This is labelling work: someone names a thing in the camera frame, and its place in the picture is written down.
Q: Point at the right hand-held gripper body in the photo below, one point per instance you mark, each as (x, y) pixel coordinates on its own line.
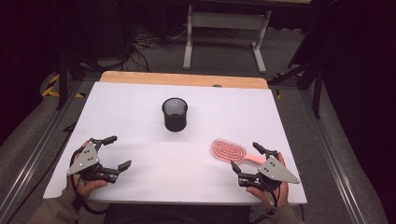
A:
(275, 171)

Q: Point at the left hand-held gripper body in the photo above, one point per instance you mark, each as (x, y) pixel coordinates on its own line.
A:
(88, 157)

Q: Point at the pink hairbrush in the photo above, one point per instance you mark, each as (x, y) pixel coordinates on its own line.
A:
(229, 151)

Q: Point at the black mesh pen cup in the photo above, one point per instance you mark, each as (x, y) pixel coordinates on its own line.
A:
(175, 123)

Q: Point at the person's right hand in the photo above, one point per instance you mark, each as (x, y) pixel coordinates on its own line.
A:
(267, 196)

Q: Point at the person's left hand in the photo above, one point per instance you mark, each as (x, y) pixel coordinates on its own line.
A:
(87, 186)

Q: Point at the white table cover sheet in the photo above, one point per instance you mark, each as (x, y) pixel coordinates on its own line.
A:
(140, 109)

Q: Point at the person's dark lap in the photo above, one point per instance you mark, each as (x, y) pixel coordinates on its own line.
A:
(174, 214)

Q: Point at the black tripod stand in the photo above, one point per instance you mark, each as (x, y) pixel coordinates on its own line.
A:
(317, 93)
(63, 81)

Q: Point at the dark round table grommet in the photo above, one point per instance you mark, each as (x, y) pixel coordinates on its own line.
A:
(217, 85)

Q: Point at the yellow black hazard tape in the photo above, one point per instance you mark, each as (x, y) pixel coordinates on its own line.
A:
(51, 88)

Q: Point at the wooden table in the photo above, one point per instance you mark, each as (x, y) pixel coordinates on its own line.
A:
(171, 79)

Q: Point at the dark curtain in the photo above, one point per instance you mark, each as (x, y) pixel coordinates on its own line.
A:
(364, 77)
(21, 62)

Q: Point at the aluminium floor rail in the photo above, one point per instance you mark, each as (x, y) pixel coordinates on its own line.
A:
(34, 155)
(330, 155)

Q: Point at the white metal desk frame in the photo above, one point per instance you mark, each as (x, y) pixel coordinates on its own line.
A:
(229, 20)

